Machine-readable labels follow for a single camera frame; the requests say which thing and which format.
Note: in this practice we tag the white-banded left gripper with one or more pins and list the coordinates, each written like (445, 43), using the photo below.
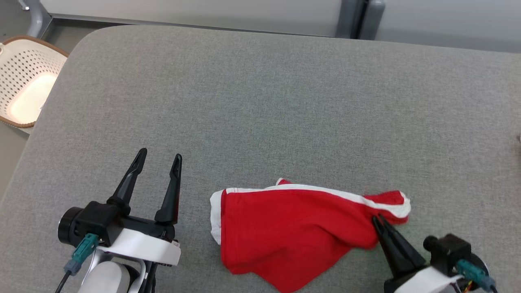
(146, 248)

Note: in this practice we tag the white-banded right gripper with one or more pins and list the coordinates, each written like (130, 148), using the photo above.
(423, 283)

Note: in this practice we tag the red shorts with white stripe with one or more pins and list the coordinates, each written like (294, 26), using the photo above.
(293, 232)

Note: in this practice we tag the grey fabric sofa cushion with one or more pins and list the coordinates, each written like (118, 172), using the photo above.
(260, 114)

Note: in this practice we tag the white perforated laundry basket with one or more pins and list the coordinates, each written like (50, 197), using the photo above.
(28, 81)

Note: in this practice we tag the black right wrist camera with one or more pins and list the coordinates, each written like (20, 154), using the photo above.
(452, 248)

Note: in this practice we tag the teal right camera connector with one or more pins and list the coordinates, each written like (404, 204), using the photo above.
(474, 274)

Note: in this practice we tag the teal camera connector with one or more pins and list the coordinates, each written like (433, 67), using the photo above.
(474, 274)
(83, 250)

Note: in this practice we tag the teal left camera connector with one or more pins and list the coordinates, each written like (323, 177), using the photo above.
(83, 250)

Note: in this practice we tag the grey partition base rail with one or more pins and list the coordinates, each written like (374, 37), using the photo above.
(183, 23)

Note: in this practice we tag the grey double partition post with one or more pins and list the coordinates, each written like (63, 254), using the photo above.
(360, 18)

